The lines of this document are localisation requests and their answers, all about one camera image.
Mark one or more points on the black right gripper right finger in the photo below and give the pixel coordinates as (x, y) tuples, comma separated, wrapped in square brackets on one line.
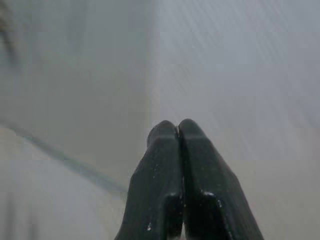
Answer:
[(207, 180)]

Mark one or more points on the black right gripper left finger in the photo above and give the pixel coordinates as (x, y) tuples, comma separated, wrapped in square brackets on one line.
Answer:
[(160, 175)]

